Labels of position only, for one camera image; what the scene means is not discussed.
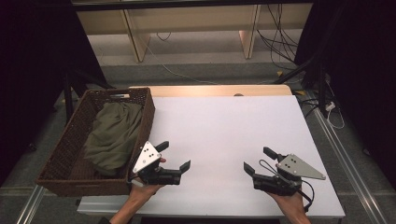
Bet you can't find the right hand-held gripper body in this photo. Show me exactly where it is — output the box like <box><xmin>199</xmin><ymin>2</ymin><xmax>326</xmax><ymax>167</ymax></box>
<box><xmin>252</xmin><ymin>153</ymin><xmax>327</xmax><ymax>197</ymax></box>

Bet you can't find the light wooden table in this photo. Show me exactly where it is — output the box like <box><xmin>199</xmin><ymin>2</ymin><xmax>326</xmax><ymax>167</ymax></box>
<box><xmin>129</xmin><ymin>84</ymin><xmax>293</xmax><ymax>98</ymax></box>

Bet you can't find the white floor cable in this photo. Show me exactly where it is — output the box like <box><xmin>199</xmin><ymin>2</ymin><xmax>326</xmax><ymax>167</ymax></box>
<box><xmin>144</xmin><ymin>43</ymin><xmax>220</xmax><ymax>86</ymax></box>

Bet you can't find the brown wicker basket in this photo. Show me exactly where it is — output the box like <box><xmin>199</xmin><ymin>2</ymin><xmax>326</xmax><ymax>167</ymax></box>
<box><xmin>35</xmin><ymin>87</ymin><xmax>157</xmax><ymax>198</ymax></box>

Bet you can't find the white plug with cable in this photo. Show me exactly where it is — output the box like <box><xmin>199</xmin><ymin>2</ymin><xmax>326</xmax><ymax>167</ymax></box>
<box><xmin>324</xmin><ymin>101</ymin><xmax>346</xmax><ymax>131</ymax></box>

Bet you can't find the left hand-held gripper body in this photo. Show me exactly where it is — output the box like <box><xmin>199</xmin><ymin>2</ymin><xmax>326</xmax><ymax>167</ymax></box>
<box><xmin>130</xmin><ymin>141</ymin><xmax>182</xmax><ymax>187</ymax></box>

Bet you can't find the dark curtain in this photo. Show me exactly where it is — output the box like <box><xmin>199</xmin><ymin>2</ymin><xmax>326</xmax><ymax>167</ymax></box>
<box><xmin>293</xmin><ymin>0</ymin><xmax>396</xmax><ymax>183</ymax></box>
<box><xmin>0</xmin><ymin>0</ymin><xmax>108</xmax><ymax>188</ymax></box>

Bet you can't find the black stand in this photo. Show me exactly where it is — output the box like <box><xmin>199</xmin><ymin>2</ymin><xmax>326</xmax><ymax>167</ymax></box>
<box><xmin>62</xmin><ymin>68</ymin><xmax>115</xmax><ymax>124</ymax></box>
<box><xmin>273</xmin><ymin>54</ymin><xmax>331</xmax><ymax>118</ymax></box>

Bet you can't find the light wooden shelf unit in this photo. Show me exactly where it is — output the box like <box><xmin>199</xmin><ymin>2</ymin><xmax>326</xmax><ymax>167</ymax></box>
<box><xmin>73</xmin><ymin>2</ymin><xmax>314</xmax><ymax>63</ymax></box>

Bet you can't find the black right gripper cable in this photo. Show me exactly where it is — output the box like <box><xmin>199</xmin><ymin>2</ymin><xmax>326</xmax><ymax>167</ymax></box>
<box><xmin>259</xmin><ymin>159</ymin><xmax>316</xmax><ymax>213</ymax></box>

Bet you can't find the person's left hand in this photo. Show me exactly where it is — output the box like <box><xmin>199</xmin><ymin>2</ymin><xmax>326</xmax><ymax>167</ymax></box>
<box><xmin>129</xmin><ymin>184</ymin><xmax>165</xmax><ymax>201</ymax></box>

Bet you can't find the person's right hand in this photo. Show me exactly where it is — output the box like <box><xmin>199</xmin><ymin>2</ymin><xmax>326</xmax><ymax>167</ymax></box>
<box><xmin>268</xmin><ymin>189</ymin><xmax>308</xmax><ymax>218</ymax></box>

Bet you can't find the metal floor rail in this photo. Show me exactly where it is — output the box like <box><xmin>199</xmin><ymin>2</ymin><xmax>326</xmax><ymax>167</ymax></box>
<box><xmin>306</xmin><ymin>91</ymin><xmax>389</xmax><ymax>224</ymax></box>
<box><xmin>15</xmin><ymin>185</ymin><xmax>46</xmax><ymax>224</ymax></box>

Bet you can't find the olive green cloth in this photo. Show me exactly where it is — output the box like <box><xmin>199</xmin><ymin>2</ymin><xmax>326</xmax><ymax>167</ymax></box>
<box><xmin>83</xmin><ymin>102</ymin><xmax>145</xmax><ymax>178</ymax></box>

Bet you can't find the bundle of black cables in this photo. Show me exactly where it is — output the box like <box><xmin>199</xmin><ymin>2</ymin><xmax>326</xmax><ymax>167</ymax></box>
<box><xmin>256</xmin><ymin>3</ymin><xmax>302</xmax><ymax>72</ymax></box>

